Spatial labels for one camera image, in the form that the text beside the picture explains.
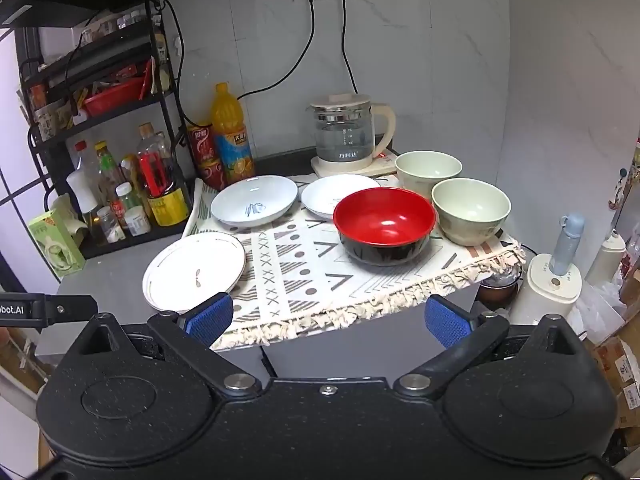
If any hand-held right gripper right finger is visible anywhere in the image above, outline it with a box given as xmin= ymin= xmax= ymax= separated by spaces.
xmin=392 ymin=294 xmax=586 ymax=403

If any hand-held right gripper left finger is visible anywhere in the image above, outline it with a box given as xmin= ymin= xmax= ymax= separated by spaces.
xmin=72 ymin=292 xmax=263 ymax=403

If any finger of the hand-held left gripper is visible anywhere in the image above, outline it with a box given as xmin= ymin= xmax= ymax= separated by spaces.
xmin=42 ymin=294 xmax=99 ymax=325

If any brown-rimmed white plate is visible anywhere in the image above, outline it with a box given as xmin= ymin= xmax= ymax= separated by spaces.
xmin=142 ymin=232 xmax=246 ymax=313

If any pale green bowl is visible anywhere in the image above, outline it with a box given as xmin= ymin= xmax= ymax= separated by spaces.
xmin=431 ymin=178 xmax=512 ymax=247
xmin=394 ymin=150 xmax=463 ymax=202

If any red and black bowl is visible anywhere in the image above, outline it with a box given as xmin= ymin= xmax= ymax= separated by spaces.
xmin=332 ymin=187 xmax=437 ymax=267

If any blue-rimmed white printed plate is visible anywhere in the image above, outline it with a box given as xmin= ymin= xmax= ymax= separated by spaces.
xmin=210 ymin=175 xmax=300 ymax=228

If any small grey-rimmed white plate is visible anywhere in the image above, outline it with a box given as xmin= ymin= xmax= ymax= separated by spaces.
xmin=300 ymin=174 xmax=397 ymax=222

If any brown cooking pot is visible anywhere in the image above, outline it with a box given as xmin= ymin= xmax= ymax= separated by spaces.
xmin=477 ymin=264 xmax=524 ymax=312

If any green carton box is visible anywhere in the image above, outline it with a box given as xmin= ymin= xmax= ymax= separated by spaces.
xmin=27 ymin=208 xmax=87 ymax=277

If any small clear spice jar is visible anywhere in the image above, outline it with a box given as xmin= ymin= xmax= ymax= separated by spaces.
xmin=97 ymin=205 xmax=126 ymax=244

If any crumpled white paper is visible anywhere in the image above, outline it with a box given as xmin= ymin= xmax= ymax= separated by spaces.
xmin=49 ymin=192 xmax=89 ymax=237

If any white round appliance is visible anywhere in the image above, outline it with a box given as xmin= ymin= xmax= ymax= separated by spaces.
xmin=509 ymin=253 xmax=584 ymax=327

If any patterned fringed table cloth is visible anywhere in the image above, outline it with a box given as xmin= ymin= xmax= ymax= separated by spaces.
xmin=182 ymin=174 xmax=528 ymax=352

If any white-capped seasoning bottle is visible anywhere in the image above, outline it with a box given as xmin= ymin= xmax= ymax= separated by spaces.
xmin=115 ymin=182 xmax=152 ymax=237

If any oil dispenser with white top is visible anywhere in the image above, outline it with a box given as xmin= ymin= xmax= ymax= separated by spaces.
xmin=66 ymin=168 xmax=107 ymax=239

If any blue thermos bottle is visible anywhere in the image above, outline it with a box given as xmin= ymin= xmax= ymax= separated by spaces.
xmin=548 ymin=212 xmax=586 ymax=277

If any red drink can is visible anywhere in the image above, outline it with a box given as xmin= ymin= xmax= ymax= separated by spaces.
xmin=187 ymin=122 xmax=216 ymax=164
xmin=197 ymin=157 xmax=229 ymax=191

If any sauce bottle with yellow cap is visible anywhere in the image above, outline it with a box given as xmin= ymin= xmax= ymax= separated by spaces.
xmin=94 ymin=140 xmax=127 ymax=202

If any clear bottle with red cap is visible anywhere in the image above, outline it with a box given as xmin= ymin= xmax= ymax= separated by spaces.
xmin=74 ymin=140 xmax=102 ymax=177

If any cream kettle base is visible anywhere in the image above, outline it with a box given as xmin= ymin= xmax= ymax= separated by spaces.
xmin=310 ymin=152 xmax=399 ymax=179

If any white thermos bottle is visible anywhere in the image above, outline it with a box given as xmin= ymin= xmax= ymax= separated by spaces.
xmin=584 ymin=229 xmax=627 ymax=287

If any cardboard box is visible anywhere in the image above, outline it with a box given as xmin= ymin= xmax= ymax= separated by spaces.
xmin=589 ymin=329 xmax=640 ymax=432

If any orange juice bottle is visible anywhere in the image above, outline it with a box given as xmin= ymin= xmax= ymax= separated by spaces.
xmin=209 ymin=82 xmax=256 ymax=187

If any red plastic basket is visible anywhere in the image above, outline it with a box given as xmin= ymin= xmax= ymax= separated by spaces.
xmin=82 ymin=77 xmax=147 ymax=119

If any black metal kitchen rack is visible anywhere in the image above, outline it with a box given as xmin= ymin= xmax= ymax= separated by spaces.
xmin=14 ymin=2 xmax=197 ymax=262

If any soy sauce bottle red handle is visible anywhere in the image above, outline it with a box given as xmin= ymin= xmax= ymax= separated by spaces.
xmin=135 ymin=123 xmax=192 ymax=227

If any glass kettle with cream handle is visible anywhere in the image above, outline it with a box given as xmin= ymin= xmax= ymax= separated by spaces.
xmin=309 ymin=92 xmax=397 ymax=164

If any black kettle power cable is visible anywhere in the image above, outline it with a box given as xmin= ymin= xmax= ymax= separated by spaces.
xmin=341 ymin=0 xmax=360 ymax=96

